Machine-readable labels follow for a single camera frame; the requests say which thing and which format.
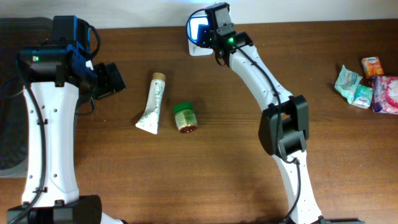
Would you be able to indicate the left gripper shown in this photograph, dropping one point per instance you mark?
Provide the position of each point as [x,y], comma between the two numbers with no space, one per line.
[112,79]

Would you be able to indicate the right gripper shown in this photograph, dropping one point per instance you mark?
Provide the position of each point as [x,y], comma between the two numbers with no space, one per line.
[203,36]

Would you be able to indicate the white floral tube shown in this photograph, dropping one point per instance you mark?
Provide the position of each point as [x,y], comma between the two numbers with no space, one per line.
[149,121]

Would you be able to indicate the green lid jar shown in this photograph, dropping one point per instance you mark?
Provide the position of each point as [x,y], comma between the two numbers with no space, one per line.
[185,118]

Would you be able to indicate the teal wet wipes pack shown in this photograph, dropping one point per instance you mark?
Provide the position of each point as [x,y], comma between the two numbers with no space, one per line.
[347,83]

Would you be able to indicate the orange small tissue pack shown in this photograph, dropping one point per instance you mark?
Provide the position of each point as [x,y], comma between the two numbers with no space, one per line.
[372,67]

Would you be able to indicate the small teal gum box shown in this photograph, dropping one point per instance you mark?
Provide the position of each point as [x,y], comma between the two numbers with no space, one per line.
[363,97]

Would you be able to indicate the red purple tissue pack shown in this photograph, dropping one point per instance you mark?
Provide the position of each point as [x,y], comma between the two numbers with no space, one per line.
[384,94]

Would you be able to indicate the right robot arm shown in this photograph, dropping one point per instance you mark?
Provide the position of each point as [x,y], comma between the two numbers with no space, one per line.
[284,127]

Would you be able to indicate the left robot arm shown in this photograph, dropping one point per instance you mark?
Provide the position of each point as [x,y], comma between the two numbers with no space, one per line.
[58,77]

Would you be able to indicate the white barcode scanner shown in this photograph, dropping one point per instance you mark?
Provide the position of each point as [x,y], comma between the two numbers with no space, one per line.
[194,23]

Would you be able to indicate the grey plastic mesh basket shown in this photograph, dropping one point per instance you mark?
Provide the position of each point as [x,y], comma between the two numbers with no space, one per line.
[16,33]

